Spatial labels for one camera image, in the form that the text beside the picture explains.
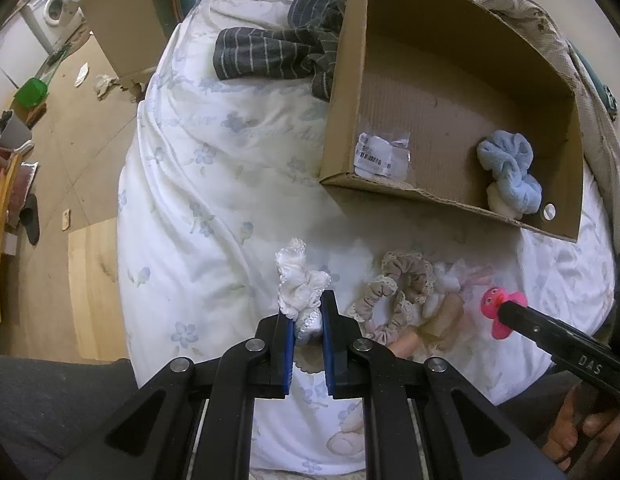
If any clear plastic packet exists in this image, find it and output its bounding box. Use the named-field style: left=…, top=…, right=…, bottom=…
left=356, top=131, right=411, bottom=180

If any beige lace scrunchie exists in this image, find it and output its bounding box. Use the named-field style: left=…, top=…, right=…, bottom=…
left=347, top=251, right=437, bottom=345

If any green plastic container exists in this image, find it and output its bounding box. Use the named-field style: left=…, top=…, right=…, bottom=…
left=13, top=77, right=47, bottom=109

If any white lace scrunchie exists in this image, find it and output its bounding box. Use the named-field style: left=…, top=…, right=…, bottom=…
left=275, top=237, right=334, bottom=347

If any white washing machine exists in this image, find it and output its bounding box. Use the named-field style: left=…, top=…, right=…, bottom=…
left=27, top=0, right=86, bottom=29

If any baby doll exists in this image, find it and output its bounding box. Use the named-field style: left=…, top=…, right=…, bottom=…
left=390, top=259, right=497, bottom=361

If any tall cardboard box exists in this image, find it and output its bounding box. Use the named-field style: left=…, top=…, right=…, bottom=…
left=78, top=0, right=179, bottom=102

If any person's left leg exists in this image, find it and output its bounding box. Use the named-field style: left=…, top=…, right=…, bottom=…
left=0, top=352, right=142, bottom=480

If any person's right hand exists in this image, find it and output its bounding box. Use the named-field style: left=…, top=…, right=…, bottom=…
left=541, top=384, right=620, bottom=466

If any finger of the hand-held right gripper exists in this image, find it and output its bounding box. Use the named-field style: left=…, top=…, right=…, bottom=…
left=497, top=299, right=559, bottom=357

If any pink duck toy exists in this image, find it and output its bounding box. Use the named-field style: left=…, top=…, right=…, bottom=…
left=481, top=287, right=516, bottom=342

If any dark striped garment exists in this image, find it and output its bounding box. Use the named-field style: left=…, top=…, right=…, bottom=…
left=213, top=0, right=347, bottom=103

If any dark slipper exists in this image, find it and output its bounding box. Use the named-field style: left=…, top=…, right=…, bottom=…
left=19, top=194, right=41, bottom=247

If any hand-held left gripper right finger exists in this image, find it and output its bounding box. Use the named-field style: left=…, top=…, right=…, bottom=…
left=321, top=290, right=571, bottom=480

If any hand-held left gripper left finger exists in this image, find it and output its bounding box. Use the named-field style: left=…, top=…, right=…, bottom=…
left=45, top=311, right=295, bottom=480

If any wooden chair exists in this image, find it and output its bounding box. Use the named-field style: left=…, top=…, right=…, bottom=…
left=0, top=144, right=27, bottom=324

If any blue fluffy scrunchie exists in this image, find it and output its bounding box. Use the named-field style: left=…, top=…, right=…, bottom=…
left=477, top=130, right=544, bottom=221

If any grey bin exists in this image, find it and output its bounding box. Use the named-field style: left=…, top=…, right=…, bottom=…
left=0, top=109, right=34, bottom=147

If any white floral quilt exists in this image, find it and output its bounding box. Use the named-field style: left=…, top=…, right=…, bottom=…
left=117, top=0, right=617, bottom=476

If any brown cardboard box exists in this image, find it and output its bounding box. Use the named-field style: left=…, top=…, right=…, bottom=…
left=318, top=0, right=592, bottom=244

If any teal pillow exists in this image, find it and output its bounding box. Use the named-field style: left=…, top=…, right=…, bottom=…
left=572, top=47, right=619, bottom=122

